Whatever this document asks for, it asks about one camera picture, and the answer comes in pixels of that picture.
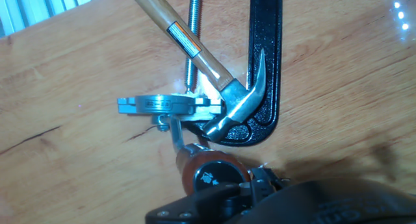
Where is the metal lever with brown handle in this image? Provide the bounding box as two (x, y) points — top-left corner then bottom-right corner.
(168, 115), (252, 196)

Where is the large wooden board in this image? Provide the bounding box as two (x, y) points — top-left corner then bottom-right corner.
(0, 0), (416, 224)

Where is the wooden handled claw hammer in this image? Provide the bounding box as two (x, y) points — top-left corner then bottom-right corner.
(127, 0), (267, 143)

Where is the black C-clamp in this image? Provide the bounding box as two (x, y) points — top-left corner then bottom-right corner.
(183, 0), (283, 147)

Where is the silver metal lever device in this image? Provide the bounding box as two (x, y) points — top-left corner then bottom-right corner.
(116, 93), (226, 132)

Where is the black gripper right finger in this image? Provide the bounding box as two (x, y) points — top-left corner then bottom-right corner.
(250, 167), (291, 199)

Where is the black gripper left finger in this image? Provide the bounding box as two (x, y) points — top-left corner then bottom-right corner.
(145, 183), (253, 224)

